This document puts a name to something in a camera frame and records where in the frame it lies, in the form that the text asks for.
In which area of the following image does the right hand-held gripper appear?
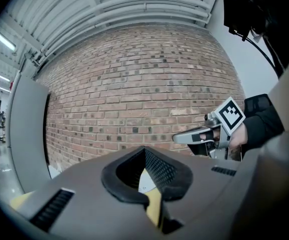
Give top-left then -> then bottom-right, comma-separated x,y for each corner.
172,96 -> 247,162

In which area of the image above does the fluorescent ceiling light tube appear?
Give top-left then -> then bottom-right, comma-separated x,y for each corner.
0,26 -> 18,53

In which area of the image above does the person's right forearm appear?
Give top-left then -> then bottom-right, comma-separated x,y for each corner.
243,93 -> 285,150

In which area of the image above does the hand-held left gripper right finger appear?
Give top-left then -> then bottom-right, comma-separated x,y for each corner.
143,131 -> 289,240

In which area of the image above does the white ceiling pipe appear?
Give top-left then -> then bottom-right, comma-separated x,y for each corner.
43,8 -> 209,60
40,0 -> 212,56

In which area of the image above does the black cable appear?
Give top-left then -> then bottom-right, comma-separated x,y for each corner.
243,35 -> 284,79

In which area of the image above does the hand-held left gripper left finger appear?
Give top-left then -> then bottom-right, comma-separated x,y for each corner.
15,145 -> 167,240

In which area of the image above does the black head-worn camera box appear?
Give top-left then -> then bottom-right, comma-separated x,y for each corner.
222,0 -> 255,36

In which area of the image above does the grey metal panel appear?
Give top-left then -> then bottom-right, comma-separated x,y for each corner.
7,73 -> 52,195

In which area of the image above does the person's right hand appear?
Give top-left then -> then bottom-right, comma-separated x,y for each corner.
213,122 -> 248,149

